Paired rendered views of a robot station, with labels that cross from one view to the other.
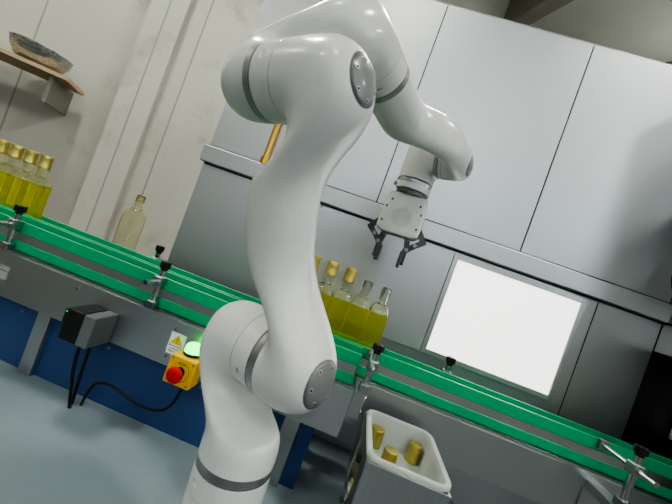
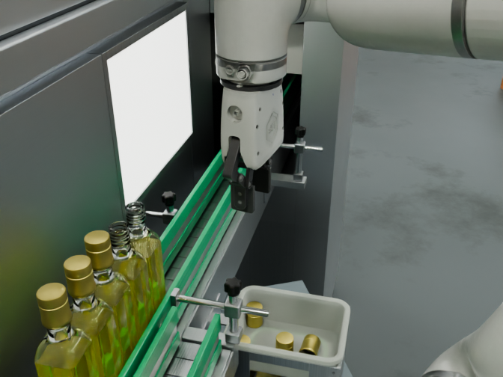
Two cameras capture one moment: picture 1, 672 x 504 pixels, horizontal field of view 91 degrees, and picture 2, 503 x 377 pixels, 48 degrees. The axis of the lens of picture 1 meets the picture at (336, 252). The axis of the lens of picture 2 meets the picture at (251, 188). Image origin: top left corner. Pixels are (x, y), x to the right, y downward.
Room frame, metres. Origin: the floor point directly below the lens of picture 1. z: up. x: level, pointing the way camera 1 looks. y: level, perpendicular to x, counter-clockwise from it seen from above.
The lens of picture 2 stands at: (0.69, 0.53, 1.77)
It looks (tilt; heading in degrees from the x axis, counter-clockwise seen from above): 30 degrees down; 279
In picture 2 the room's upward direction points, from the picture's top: straight up
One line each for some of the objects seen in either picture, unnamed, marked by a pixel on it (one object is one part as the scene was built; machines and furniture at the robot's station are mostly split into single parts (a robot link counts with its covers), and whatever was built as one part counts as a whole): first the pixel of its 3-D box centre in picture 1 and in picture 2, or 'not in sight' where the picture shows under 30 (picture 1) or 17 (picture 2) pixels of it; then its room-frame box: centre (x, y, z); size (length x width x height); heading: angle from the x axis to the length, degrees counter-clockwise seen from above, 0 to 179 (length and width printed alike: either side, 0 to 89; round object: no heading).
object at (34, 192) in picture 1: (33, 196); not in sight; (1.10, 1.00, 1.19); 0.06 x 0.06 x 0.28; 84
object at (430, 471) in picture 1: (397, 460); (287, 336); (0.75, -0.29, 0.97); 0.22 x 0.17 x 0.09; 174
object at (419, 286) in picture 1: (430, 299); (101, 149); (1.10, -0.35, 1.32); 0.90 x 0.03 x 0.34; 84
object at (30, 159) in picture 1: (18, 190); not in sight; (1.10, 1.06, 1.19); 0.06 x 0.06 x 0.28; 84
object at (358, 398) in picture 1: (357, 397); (211, 349); (0.87, -0.18, 1.02); 0.09 x 0.04 x 0.07; 174
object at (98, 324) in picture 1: (88, 326); not in sight; (0.86, 0.53, 0.96); 0.08 x 0.08 x 0.08; 84
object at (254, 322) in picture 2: (413, 452); (254, 314); (0.82, -0.35, 0.96); 0.04 x 0.04 x 0.04
